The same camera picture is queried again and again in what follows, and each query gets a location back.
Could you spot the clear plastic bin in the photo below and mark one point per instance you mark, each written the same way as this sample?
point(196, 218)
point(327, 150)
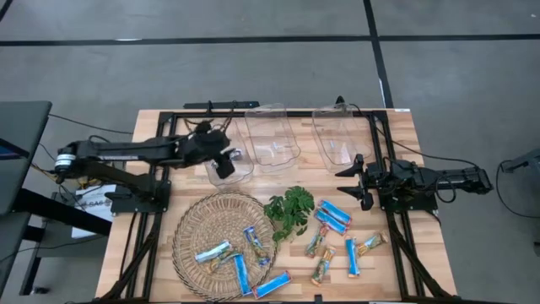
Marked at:
point(272, 139)
point(337, 135)
point(245, 169)

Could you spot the black power strip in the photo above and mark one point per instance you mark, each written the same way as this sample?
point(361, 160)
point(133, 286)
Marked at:
point(221, 104)

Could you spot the grey black equipment piece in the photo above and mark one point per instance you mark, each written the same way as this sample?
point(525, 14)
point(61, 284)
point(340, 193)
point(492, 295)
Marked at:
point(523, 161)

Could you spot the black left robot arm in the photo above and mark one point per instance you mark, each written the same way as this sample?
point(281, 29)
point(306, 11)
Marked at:
point(126, 150)

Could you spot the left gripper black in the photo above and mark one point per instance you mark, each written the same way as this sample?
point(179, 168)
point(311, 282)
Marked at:
point(206, 143)

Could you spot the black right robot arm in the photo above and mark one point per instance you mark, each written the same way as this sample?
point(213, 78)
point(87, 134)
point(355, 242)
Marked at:
point(455, 177)

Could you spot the green granola bar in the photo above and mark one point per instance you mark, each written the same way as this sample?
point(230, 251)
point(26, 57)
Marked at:
point(230, 257)
point(316, 240)
point(256, 246)
point(372, 242)
point(323, 265)

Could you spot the round woven wicker tray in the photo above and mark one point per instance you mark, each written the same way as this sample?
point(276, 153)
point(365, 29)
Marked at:
point(211, 219)

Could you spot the dark blue tablet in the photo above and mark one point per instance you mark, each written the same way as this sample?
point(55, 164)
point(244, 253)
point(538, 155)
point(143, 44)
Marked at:
point(8, 150)

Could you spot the blue granola bar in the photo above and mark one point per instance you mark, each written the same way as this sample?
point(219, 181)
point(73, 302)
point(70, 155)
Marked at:
point(242, 274)
point(336, 211)
point(330, 222)
point(272, 284)
point(352, 256)
point(213, 252)

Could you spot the black desk leg frame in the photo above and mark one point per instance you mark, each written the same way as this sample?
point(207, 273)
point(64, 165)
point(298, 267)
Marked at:
point(59, 210)

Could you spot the grey desk top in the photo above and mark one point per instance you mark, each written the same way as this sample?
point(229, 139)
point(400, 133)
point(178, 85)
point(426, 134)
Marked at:
point(25, 126)

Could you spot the black aluminium table frame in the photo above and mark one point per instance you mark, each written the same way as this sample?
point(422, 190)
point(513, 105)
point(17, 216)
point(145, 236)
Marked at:
point(181, 114)

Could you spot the white label sticker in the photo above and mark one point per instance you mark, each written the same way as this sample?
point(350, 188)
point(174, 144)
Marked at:
point(403, 110)

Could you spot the white printed paper sheet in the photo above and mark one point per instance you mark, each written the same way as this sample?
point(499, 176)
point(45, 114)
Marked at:
point(90, 209)

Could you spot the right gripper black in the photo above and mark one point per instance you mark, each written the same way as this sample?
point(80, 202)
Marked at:
point(377, 179)

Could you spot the green plant in white pot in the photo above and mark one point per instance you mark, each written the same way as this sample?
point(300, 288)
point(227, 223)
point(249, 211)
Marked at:
point(291, 209)

